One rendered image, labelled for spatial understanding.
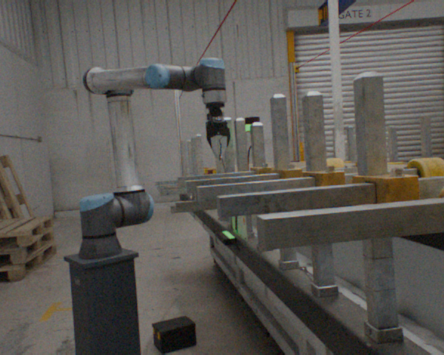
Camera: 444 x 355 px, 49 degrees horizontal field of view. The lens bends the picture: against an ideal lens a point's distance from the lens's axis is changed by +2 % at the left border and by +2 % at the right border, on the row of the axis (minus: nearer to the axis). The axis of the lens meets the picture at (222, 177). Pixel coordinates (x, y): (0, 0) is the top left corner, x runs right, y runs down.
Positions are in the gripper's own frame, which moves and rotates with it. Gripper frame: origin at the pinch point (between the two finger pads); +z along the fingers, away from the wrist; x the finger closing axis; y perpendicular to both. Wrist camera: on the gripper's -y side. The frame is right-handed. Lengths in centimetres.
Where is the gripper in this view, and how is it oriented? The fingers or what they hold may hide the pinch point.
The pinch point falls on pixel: (220, 157)
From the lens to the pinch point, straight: 179.5
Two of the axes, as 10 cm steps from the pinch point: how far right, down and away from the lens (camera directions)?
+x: -9.8, 0.8, -1.7
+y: -1.7, -0.4, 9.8
